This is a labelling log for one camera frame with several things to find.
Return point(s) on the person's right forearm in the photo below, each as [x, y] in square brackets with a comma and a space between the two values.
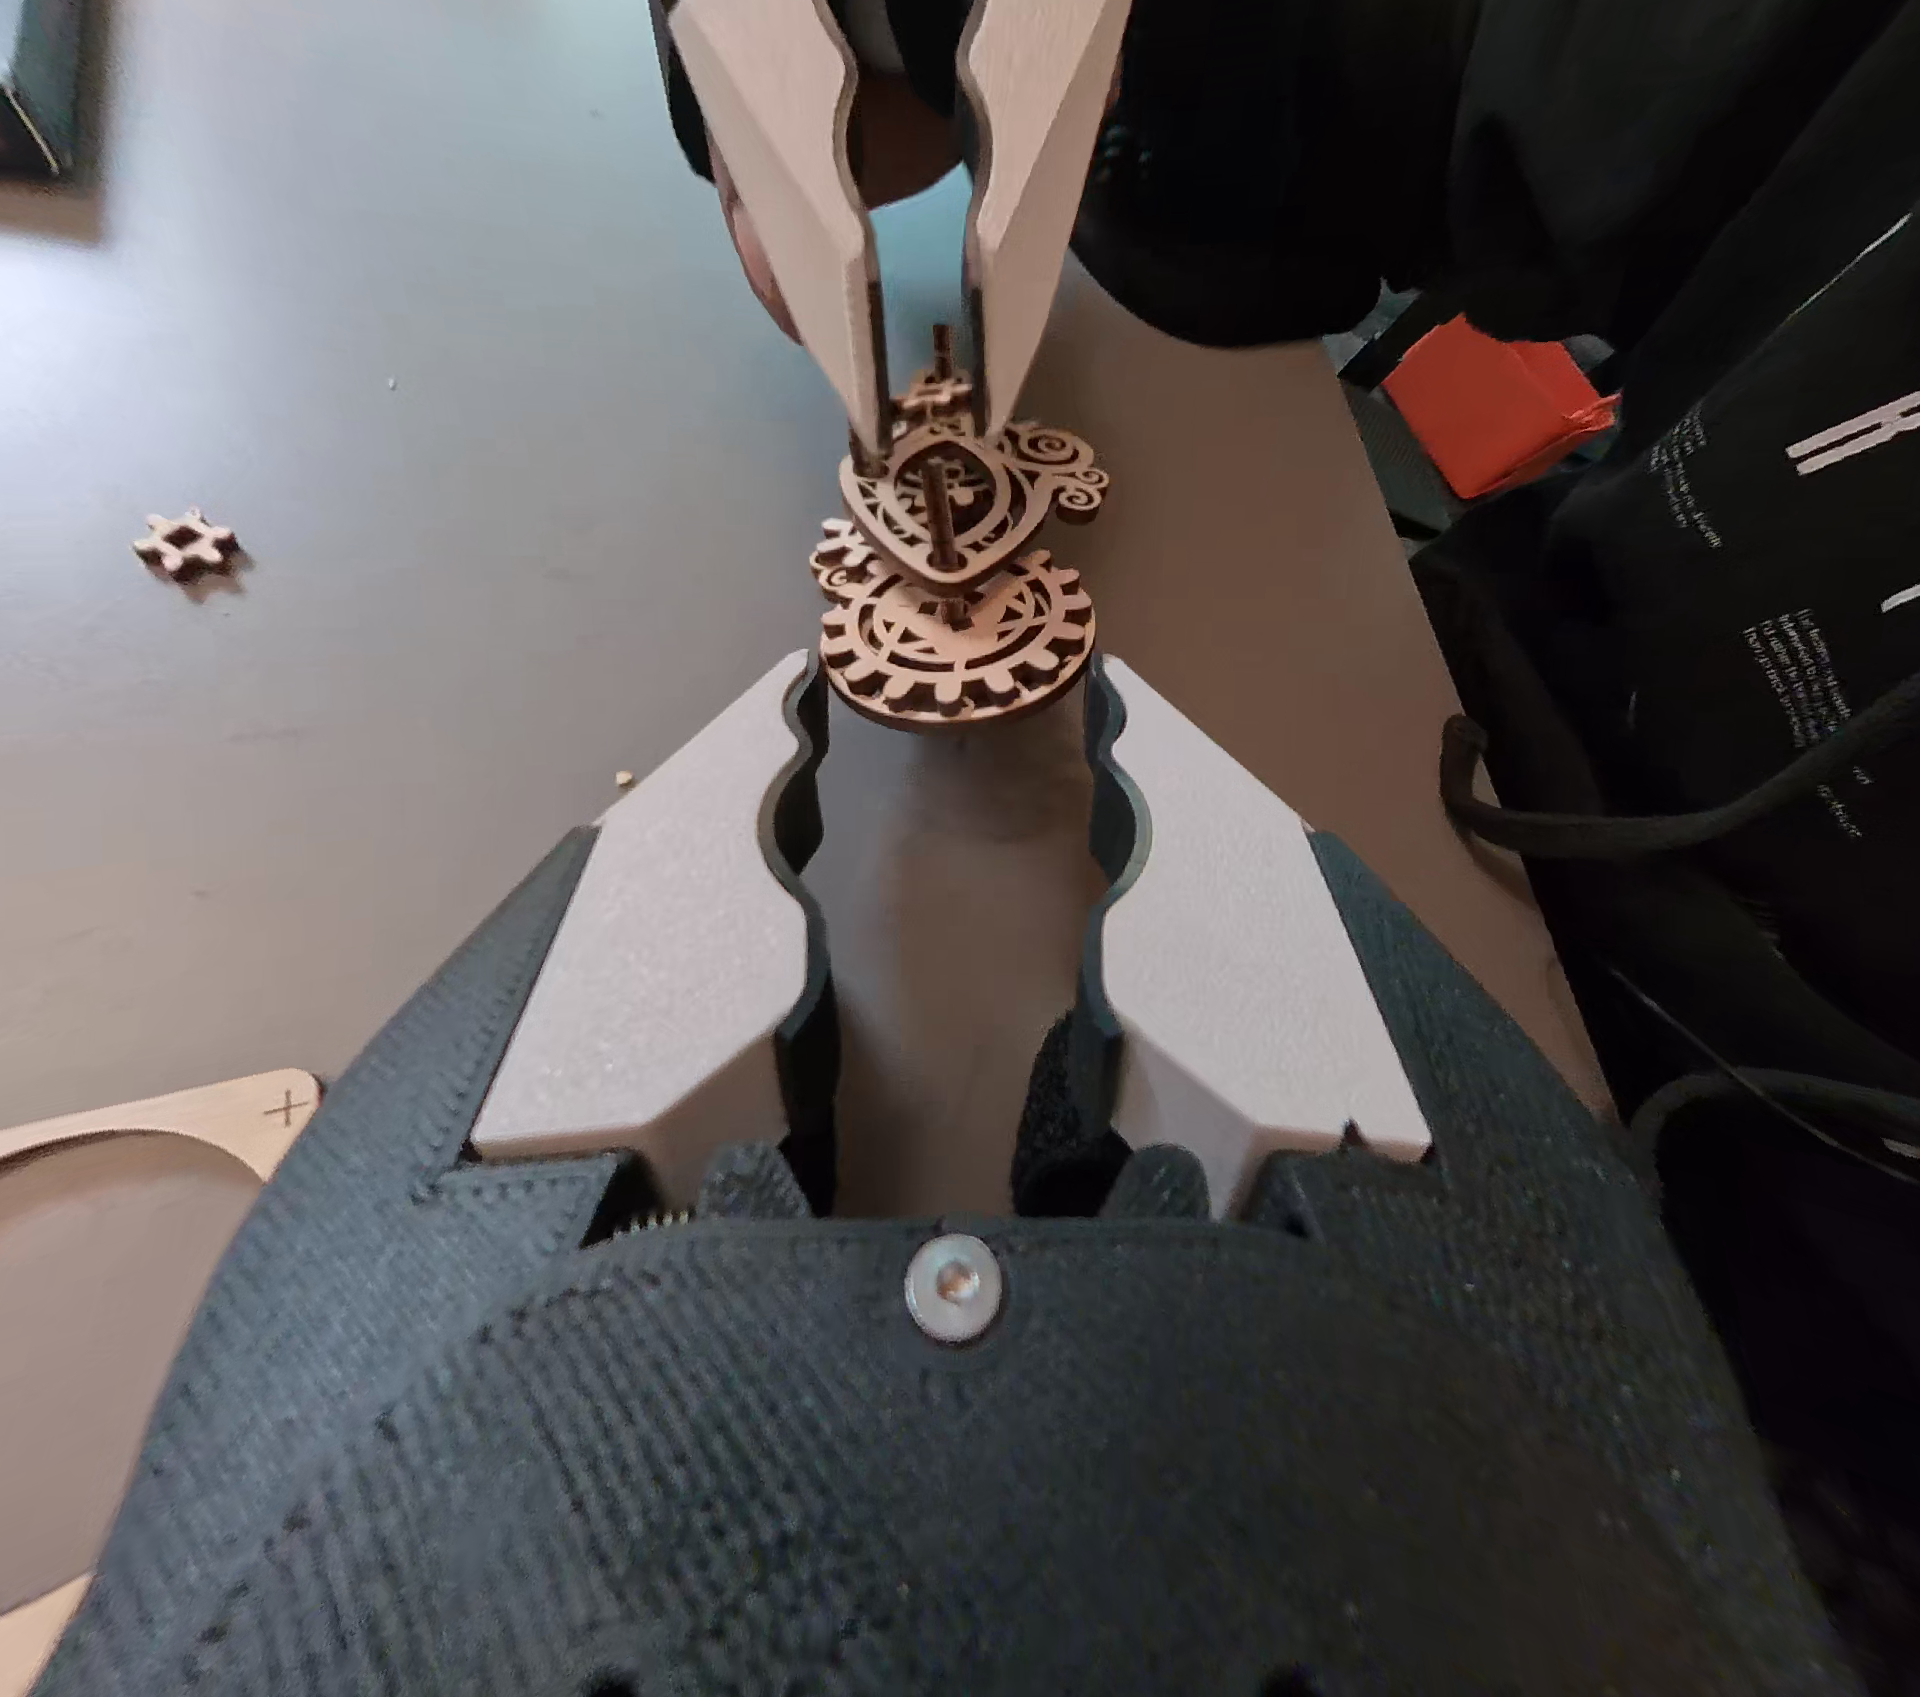
[1291, 77]

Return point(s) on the large plywood parts sheet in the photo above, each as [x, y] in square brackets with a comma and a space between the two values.
[224, 1106]

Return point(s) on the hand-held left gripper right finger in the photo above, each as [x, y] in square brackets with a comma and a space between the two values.
[1244, 977]

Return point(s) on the orange folded object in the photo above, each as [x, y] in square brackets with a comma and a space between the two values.
[1485, 407]

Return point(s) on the person's right hand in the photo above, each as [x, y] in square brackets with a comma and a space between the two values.
[755, 258]

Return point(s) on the grey desk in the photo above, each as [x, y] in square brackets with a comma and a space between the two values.
[374, 754]

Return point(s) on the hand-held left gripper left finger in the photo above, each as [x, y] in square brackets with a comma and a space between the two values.
[661, 963]

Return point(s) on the wooden gear clock assembly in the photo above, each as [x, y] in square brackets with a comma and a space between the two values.
[960, 663]

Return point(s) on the person's black hoodie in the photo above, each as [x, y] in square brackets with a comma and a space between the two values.
[1725, 528]

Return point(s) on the small wooden gear piece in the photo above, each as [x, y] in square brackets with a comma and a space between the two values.
[189, 546]

